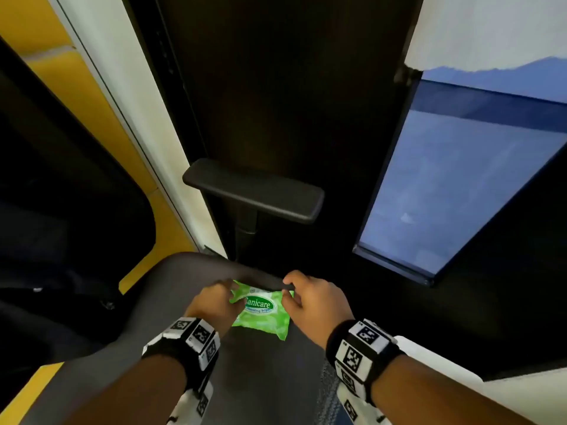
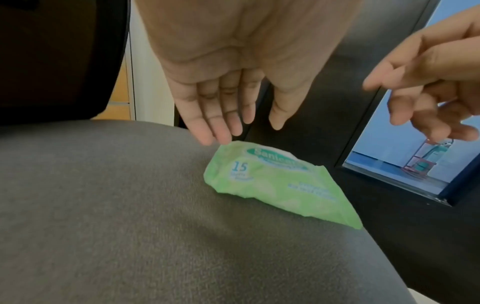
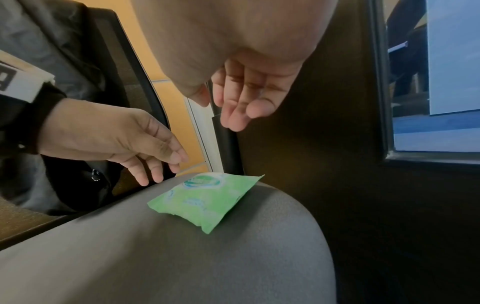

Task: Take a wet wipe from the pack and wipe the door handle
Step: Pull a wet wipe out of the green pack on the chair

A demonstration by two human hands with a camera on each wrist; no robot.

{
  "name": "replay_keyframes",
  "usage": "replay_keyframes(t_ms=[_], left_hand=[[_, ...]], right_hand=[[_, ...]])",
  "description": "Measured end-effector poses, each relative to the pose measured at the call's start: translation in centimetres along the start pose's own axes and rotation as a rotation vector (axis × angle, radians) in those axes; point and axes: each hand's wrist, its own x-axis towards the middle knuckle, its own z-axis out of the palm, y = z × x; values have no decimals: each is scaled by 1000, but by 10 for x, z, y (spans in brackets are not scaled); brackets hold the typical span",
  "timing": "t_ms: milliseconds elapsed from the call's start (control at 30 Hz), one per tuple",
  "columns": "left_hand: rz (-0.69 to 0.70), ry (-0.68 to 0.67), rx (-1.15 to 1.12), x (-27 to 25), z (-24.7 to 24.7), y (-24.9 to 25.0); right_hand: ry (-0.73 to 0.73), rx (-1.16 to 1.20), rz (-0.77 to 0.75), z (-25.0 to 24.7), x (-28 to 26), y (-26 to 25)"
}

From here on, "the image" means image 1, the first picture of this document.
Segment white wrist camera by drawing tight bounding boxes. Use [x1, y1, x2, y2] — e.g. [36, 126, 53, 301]
[335, 362, 393, 425]
[166, 380, 214, 425]

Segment green wet wipe packet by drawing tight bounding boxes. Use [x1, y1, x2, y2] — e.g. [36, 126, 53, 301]
[229, 280, 295, 342]

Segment person's left hand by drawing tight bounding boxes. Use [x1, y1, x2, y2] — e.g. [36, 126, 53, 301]
[184, 278, 250, 339]

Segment black left wristband with markers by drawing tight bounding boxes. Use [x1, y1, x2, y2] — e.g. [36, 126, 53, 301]
[141, 317, 221, 394]

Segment white paper sheet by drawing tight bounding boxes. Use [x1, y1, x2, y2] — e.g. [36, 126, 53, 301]
[405, 0, 567, 71]

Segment person's left forearm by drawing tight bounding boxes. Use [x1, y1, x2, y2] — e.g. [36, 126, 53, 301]
[66, 354, 189, 425]

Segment person's right hand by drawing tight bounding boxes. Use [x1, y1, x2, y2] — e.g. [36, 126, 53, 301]
[282, 269, 356, 350]

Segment grey chair seat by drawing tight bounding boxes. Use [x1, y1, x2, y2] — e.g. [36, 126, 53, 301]
[22, 251, 340, 425]

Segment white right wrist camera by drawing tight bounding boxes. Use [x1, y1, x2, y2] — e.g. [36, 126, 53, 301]
[335, 362, 393, 425]

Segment black chair armrest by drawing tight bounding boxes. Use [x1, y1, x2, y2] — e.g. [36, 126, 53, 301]
[182, 158, 325, 261]

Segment black door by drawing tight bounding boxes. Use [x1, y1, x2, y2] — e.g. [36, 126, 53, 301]
[123, 0, 567, 381]

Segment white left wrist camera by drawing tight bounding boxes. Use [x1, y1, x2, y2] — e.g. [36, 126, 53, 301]
[166, 380, 214, 425]

